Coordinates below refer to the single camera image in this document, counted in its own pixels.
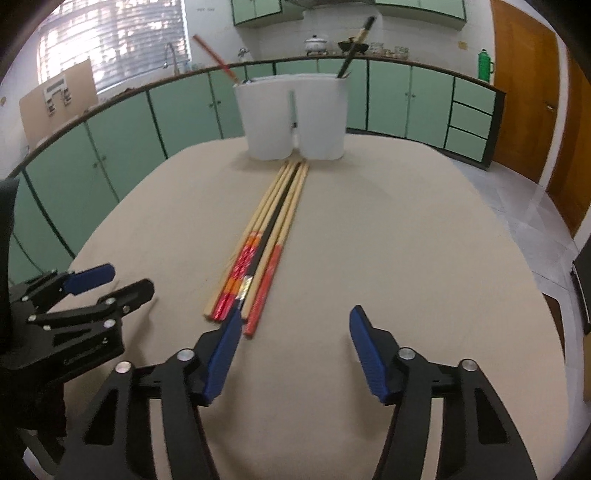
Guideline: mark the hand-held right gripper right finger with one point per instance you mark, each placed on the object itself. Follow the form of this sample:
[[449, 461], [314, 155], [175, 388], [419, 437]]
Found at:
[[367, 346]]

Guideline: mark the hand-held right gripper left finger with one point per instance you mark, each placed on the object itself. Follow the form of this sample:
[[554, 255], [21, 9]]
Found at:
[[224, 355]]

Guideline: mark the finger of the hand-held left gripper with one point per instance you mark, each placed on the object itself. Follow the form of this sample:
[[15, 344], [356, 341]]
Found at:
[[124, 295], [92, 277]]

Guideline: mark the plain wooden chopstick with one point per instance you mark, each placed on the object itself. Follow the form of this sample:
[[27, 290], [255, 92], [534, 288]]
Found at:
[[251, 230], [256, 282]]

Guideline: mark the wooden chopstick with red end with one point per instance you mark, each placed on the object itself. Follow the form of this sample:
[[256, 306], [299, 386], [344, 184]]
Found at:
[[265, 286]]

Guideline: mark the white double utensil holder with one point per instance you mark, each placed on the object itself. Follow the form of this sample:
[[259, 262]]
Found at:
[[272, 120]]

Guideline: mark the black chopstick with light band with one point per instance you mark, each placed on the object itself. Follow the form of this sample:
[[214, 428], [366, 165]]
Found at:
[[353, 50]]

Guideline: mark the beige tablecloth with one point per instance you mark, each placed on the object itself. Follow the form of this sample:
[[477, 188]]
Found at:
[[392, 230]]

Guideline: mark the cardboard sheet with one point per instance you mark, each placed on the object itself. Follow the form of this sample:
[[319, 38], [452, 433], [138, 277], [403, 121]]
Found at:
[[41, 120]]

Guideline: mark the green base cabinet unit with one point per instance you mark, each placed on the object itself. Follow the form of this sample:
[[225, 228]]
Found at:
[[184, 115]]

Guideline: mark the white printed label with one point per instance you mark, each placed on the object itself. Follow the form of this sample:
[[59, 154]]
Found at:
[[57, 92]]

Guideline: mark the metal sink faucet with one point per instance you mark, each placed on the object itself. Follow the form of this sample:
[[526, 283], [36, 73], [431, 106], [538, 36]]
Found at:
[[173, 55]]

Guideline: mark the window blinds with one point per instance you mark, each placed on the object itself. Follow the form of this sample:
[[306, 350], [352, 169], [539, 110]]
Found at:
[[115, 41]]

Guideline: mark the small metal tap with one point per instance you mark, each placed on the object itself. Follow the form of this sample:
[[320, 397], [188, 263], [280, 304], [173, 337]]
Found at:
[[244, 54]]

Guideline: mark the wooden door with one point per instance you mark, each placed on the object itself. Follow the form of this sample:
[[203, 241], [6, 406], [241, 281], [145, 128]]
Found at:
[[521, 92], [572, 161]]

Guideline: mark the glass jar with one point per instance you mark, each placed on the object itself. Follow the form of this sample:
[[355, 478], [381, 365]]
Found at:
[[400, 51], [377, 47]]

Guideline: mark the black wok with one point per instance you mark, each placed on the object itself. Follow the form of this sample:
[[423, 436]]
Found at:
[[344, 46]]

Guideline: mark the green thermos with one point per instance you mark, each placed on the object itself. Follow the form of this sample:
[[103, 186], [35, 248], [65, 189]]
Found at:
[[485, 67]]

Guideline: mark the white cooking pot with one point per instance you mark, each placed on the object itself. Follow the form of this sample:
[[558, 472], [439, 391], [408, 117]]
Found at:
[[316, 45]]

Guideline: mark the green wall cabinets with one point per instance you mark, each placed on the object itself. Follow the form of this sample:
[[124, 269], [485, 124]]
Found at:
[[249, 11]]

